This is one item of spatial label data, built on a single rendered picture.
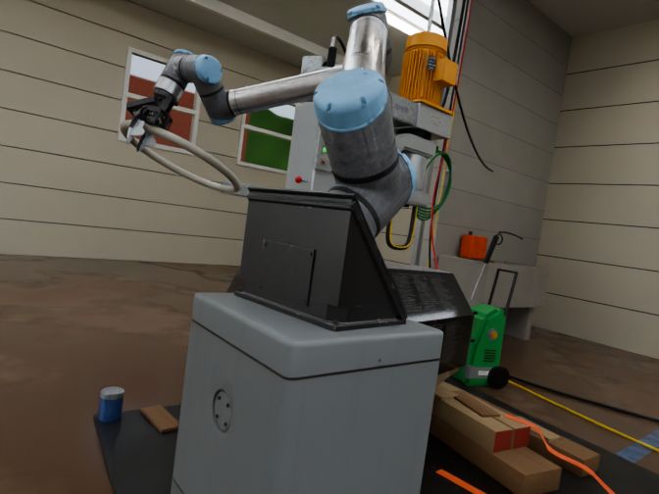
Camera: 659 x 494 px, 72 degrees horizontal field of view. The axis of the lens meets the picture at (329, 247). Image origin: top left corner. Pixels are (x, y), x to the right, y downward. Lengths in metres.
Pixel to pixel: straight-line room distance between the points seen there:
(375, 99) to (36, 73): 7.23
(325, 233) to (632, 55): 6.55
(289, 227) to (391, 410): 0.41
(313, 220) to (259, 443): 0.41
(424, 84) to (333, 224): 1.93
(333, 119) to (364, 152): 0.09
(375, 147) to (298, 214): 0.20
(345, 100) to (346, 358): 0.48
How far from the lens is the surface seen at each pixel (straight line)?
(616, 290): 6.66
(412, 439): 1.03
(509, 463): 2.32
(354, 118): 0.90
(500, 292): 5.05
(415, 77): 2.72
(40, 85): 7.92
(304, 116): 2.22
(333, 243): 0.84
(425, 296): 2.24
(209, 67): 1.65
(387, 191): 1.01
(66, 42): 8.10
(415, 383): 0.97
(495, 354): 3.65
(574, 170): 7.00
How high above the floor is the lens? 1.04
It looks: 3 degrees down
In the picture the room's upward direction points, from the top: 8 degrees clockwise
